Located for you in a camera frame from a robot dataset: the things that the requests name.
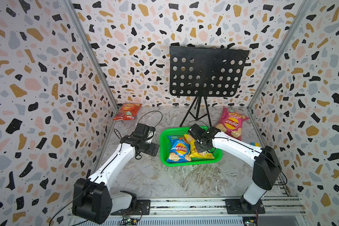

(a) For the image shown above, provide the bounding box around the yellow chips bag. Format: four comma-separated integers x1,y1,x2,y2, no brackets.
184,134,214,160

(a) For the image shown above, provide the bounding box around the blue chips bag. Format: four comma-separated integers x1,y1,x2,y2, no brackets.
166,135,191,163

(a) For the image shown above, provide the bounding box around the red chips bag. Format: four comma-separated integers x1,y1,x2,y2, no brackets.
113,103,142,121

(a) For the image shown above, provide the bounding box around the pink chips bag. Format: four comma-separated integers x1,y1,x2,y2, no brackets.
215,107,249,141

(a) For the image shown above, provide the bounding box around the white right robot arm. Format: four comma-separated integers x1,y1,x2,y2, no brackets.
188,124,282,214

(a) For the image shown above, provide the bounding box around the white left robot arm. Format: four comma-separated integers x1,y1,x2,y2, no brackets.
72,123,159,224

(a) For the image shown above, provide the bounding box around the green plastic basket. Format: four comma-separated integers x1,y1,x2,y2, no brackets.
160,127,222,167

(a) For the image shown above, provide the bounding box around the blue and yellow block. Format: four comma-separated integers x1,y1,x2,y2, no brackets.
251,142,260,147

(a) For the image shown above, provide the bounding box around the black perforated music stand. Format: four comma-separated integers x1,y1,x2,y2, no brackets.
169,46,250,121

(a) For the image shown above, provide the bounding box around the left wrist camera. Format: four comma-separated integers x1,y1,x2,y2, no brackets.
145,127,155,142

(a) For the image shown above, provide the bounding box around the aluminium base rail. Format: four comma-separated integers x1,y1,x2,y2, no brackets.
67,197,308,226

